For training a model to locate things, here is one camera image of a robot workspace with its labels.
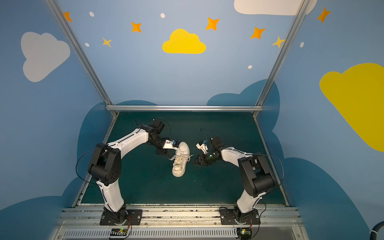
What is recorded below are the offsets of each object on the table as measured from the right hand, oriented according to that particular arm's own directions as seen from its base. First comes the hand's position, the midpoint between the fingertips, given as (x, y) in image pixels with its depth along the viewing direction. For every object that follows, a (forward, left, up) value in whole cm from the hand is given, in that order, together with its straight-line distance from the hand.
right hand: (195, 162), depth 88 cm
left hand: (+8, +16, +2) cm, 18 cm away
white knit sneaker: (-6, +9, -2) cm, 11 cm away
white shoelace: (+1, +11, +1) cm, 11 cm away
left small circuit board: (-36, +38, -8) cm, 53 cm away
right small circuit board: (-33, -26, -9) cm, 43 cm away
